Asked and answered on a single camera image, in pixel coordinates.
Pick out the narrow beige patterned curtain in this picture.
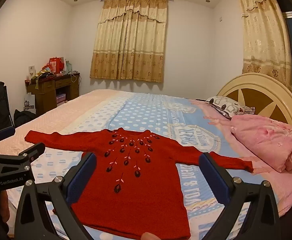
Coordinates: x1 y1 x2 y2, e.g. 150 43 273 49
235 0 292 94

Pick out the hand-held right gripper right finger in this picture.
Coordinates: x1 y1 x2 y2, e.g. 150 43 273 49
198 152 280 240

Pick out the dotted pink blue bedsheet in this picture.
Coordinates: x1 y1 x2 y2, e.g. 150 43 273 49
0 89 292 240

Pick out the patterned grey white pillow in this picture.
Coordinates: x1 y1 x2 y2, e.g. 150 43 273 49
206 96 256 120

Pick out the white paper bag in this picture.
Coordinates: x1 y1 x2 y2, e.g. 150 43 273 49
23 97 37 116

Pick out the pink pillow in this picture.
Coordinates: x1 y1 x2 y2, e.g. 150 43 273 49
230 115 292 173

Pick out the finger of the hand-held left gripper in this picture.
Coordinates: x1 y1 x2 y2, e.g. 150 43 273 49
0 142 46 167
0 127 16 155

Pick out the brown wooden desk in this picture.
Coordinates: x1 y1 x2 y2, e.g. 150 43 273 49
25 72 81 109

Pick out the cream brown bed headboard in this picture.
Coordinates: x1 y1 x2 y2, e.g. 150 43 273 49
215 72 292 137

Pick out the wide beige patterned curtain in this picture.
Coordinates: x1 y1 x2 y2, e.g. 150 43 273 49
90 0 170 83

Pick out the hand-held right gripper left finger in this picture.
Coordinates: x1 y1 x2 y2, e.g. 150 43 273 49
14 152 98 240

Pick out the red embroidered knit sweater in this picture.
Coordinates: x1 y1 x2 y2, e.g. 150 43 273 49
25 127 254 240

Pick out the pile of clothes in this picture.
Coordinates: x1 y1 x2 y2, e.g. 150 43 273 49
33 69 54 81

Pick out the black bag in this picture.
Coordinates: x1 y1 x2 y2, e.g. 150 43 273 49
13 109 37 128

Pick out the red gift bag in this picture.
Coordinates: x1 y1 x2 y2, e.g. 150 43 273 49
48 57 65 74

